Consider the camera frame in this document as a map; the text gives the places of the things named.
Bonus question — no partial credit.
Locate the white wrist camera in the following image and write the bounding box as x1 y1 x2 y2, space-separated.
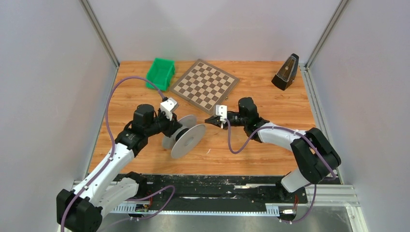
215 104 228 129
160 98 179 121

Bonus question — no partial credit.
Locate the left aluminium frame post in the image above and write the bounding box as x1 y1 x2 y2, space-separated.
79 0 120 69

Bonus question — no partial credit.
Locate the black wooden metronome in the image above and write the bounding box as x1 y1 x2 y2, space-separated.
271 53 299 91

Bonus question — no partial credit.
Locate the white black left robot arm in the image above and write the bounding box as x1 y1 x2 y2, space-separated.
57 99 182 232

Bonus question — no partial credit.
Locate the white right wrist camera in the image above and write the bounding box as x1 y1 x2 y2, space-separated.
215 104 228 129

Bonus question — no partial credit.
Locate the wooden chessboard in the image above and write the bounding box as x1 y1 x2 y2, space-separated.
169 59 239 115

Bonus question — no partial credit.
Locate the slotted white cable duct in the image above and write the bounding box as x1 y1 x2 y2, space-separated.
110 202 281 217

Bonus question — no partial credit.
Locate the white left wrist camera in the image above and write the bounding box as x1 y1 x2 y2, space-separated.
160 98 179 121

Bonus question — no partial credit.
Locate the right aluminium frame post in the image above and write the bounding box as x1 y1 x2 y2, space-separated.
305 0 350 69

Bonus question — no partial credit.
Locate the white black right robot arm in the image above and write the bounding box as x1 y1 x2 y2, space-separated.
205 97 341 202

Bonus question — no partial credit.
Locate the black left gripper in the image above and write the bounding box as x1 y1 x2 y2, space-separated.
145 108 183 138

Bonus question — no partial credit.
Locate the green plastic bin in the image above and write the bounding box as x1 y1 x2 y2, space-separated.
146 58 176 91

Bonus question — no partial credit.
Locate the aluminium frame post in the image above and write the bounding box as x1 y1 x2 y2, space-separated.
305 0 350 69
79 0 120 69

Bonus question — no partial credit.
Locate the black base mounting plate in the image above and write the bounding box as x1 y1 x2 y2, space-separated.
140 174 308 210

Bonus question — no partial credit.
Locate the white perforated cable spool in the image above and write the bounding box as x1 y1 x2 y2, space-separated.
162 115 206 159

